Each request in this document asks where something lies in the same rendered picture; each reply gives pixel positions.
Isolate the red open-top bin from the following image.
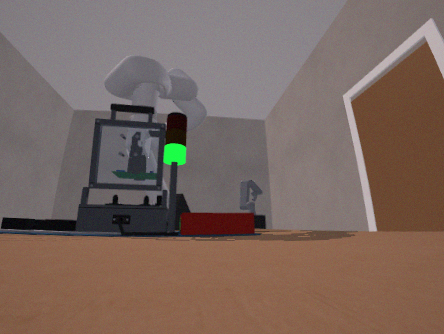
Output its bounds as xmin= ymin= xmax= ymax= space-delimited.
xmin=180 ymin=213 xmax=255 ymax=235

